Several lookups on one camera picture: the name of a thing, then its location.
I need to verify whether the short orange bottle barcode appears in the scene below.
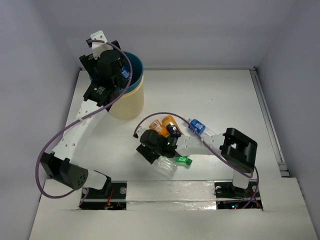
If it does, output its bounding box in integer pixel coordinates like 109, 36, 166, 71
149, 119, 170, 138

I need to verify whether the blue label clear bottle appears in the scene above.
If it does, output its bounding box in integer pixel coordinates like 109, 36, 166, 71
121, 66, 130, 81

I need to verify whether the small clear plastic bottle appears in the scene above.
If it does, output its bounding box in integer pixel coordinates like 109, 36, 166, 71
156, 157, 178, 178

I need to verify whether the green plastic bottle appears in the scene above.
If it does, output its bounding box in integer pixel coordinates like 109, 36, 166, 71
174, 156, 193, 166

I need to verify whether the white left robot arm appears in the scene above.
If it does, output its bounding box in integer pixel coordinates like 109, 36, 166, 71
35, 38, 133, 199

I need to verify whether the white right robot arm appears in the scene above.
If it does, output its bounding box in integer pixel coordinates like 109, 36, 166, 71
133, 127, 258, 196

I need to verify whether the beige bin with teal liner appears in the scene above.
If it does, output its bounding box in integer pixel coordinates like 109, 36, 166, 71
108, 51, 144, 120

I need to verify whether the tall orange navy bottle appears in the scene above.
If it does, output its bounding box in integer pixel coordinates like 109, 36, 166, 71
161, 115, 183, 137

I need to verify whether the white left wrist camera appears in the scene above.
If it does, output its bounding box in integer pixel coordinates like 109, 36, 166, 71
86, 30, 113, 60

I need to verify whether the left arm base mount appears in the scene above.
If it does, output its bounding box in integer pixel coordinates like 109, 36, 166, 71
79, 181, 127, 211

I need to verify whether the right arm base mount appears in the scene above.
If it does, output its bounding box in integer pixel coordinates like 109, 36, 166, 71
213, 181, 263, 210

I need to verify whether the aluminium rail on table edge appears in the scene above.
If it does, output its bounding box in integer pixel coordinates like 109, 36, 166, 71
249, 67, 291, 178

